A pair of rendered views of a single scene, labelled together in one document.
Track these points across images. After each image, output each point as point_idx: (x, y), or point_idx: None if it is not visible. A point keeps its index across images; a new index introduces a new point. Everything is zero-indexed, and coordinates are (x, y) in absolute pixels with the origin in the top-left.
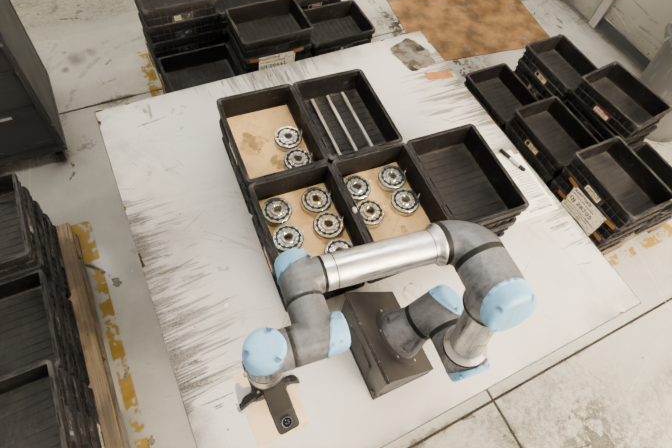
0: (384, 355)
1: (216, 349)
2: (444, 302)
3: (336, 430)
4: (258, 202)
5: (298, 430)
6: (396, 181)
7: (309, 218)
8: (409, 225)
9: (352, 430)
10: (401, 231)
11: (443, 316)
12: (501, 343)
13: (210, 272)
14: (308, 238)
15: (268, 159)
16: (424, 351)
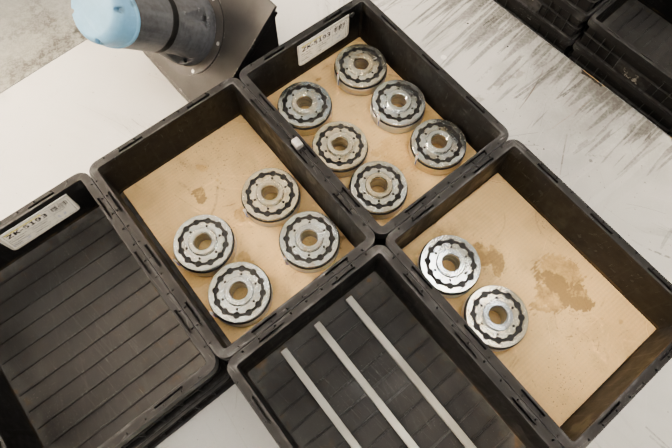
0: None
1: (427, 8)
2: None
3: None
4: (474, 106)
5: None
6: (228, 280)
7: (377, 160)
8: (189, 206)
9: None
10: (203, 189)
11: None
12: (29, 116)
13: (489, 90)
14: (365, 125)
15: (507, 258)
16: (149, 54)
